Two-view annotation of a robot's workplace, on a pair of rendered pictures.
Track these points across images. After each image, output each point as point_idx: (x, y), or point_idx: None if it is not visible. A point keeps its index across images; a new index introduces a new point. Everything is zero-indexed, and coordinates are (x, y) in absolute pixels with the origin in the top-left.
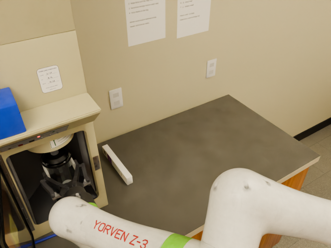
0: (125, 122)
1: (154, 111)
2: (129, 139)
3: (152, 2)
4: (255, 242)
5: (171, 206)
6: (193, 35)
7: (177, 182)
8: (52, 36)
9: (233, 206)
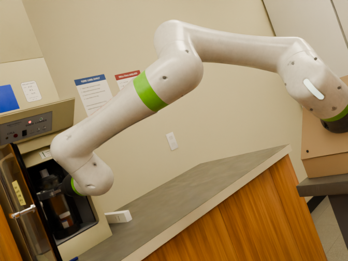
0: (111, 201)
1: (136, 188)
2: (119, 210)
3: (100, 90)
4: (187, 37)
5: (174, 208)
6: None
7: (174, 201)
8: (28, 60)
9: (164, 28)
